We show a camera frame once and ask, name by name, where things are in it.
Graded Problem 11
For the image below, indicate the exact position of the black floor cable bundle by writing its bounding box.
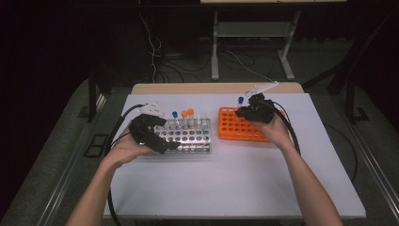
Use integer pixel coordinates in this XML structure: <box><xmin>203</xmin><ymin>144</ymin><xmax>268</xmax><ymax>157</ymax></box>
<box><xmin>156</xmin><ymin>50</ymin><xmax>215</xmax><ymax>83</ymax></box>

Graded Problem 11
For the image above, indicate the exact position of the clear test tube rack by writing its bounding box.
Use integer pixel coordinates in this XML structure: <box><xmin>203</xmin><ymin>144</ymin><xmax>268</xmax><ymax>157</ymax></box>
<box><xmin>147</xmin><ymin>117</ymin><xmax>213</xmax><ymax>154</ymax></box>

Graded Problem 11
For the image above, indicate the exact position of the black stand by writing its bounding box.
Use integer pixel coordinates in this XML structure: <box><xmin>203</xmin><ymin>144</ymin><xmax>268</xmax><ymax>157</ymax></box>
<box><xmin>302</xmin><ymin>12</ymin><xmax>399</xmax><ymax>125</ymax></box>

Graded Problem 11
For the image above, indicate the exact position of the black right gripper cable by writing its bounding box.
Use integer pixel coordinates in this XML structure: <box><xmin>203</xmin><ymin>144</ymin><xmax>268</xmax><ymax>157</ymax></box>
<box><xmin>272</xmin><ymin>101</ymin><xmax>302</xmax><ymax>156</ymax></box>

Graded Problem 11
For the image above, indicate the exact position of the wooden table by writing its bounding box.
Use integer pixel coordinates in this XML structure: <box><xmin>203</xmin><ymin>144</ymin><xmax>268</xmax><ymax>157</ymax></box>
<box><xmin>131</xmin><ymin>82</ymin><xmax>305</xmax><ymax>95</ymax></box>

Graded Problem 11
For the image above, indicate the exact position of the person's left hand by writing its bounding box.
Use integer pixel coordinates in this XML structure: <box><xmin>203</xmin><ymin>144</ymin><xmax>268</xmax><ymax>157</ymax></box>
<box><xmin>103</xmin><ymin>126</ymin><xmax>156</xmax><ymax>169</ymax></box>

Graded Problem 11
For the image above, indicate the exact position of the person's right hand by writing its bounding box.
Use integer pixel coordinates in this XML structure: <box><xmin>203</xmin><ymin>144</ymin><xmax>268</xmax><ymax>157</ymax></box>
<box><xmin>251</xmin><ymin>113</ymin><xmax>297</xmax><ymax>151</ymax></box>

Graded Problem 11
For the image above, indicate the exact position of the thin black floor cable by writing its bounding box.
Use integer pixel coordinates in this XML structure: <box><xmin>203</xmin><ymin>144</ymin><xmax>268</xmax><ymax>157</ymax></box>
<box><xmin>324</xmin><ymin>123</ymin><xmax>359</xmax><ymax>183</ymax></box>

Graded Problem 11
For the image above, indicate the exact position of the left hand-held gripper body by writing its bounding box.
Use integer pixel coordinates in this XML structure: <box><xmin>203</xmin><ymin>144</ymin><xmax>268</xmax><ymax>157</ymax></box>
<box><xmin>129</xmin><ymin>101</ymin><xmax>165</xmax><ymax>146</ymax></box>

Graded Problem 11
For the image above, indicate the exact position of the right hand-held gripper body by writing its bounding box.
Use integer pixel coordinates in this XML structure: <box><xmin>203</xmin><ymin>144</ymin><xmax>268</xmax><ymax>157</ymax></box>
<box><xmin>245</xmin><ymin>81</ymin><xmax>279</xmax><ymax>124</ymax></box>

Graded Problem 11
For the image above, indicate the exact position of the white metal stand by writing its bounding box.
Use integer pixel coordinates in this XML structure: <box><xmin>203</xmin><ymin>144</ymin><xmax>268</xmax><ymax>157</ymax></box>
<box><xmin>210</xmin><ymin>10</ymin><xmax>296</xmax><ymax>82</ymax></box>

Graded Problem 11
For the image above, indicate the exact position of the orange test tube rack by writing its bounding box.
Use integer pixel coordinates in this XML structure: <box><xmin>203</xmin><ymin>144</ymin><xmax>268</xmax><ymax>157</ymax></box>
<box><xmin>217</xmin><ymin>106</ymin><xmax>287</xmax><ymax>143</ymax></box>

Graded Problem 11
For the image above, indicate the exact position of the thin white cable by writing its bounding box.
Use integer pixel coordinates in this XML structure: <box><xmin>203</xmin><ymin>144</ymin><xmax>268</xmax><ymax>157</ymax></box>
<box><xmin>137</xmin><ymin>0</ymin><xmax>158</xmax><ymax>83</ymax></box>

